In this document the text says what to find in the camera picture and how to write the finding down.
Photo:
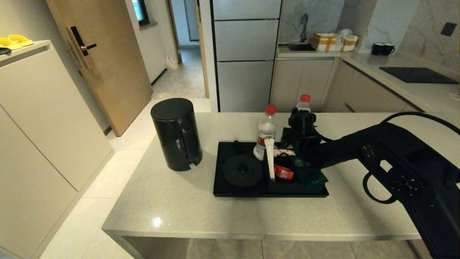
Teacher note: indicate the black wall socket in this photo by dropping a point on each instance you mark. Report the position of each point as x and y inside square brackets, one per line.
[449, 28]

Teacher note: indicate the tall grey refrigerator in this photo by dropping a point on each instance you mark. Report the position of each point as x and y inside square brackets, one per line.
[244, 54]

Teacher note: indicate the clear water bottle red cap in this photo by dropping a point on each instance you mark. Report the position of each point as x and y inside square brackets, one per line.
[266, 131]
[304, 102]

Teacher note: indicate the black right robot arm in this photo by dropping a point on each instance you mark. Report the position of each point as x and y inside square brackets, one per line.
[395, 158]

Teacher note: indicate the chrome kitchen faucet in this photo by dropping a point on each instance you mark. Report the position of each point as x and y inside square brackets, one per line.
[304, 26]

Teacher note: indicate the black induction cooktop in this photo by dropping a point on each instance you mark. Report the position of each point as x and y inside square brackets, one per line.
[417, 75]

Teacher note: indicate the long white paper sachet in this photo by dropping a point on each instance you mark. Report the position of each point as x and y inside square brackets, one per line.
[270, 158]

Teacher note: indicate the teal plastic snack bag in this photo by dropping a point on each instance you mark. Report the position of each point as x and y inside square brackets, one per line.
[300, 162]

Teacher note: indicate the round black kettle base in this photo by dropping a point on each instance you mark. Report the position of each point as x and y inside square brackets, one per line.
[237, 176]

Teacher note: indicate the black electric kettle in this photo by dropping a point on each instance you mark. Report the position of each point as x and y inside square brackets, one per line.
[172, 136]

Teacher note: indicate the black mug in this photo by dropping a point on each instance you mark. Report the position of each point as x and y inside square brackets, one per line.
[386, 49]
[376, 49]

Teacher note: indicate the white plastic shopping bag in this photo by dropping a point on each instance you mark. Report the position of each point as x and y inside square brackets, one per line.
[171, 62]

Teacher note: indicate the cardboard box yellow tape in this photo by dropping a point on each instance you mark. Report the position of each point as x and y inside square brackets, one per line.
[329, 42]

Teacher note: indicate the black rectangular serving tray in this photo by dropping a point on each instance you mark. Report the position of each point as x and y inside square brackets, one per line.
[222, 189]

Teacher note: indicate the yellow slipper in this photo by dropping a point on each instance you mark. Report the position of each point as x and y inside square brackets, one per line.
[21, 39]
[9, 43]

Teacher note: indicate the crumpled white bag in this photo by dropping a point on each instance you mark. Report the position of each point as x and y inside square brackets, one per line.
[345, 33]

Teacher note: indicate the dark framed window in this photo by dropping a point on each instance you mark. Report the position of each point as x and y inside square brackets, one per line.
[141, 12]

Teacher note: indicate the light wooden door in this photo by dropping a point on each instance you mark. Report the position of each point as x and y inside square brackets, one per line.
[115, 72]

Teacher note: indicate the pink white sachet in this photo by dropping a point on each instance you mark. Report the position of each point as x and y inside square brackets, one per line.
[280, 153]

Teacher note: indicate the red snack packet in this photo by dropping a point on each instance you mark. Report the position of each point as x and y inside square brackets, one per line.
[284, 172]

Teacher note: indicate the black slipper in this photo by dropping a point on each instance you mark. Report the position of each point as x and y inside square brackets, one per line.
[4, 50]

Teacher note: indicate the dark green packet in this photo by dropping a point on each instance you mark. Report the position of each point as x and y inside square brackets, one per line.
[312, 177]

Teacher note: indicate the steel kitchen sink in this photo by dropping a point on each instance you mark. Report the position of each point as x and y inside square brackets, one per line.
[301, 46]

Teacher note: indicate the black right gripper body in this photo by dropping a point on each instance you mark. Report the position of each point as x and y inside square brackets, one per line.
[302, 145]

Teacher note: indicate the black compartment organizer box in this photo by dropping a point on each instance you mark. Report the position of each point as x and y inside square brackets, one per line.
[284, 186]

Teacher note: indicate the beige storage cabinet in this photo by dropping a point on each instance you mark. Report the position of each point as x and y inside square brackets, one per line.
[36, 126]

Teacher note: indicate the beige kitchen base cabinets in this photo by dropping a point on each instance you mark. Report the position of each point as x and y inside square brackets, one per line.
[287, 83]

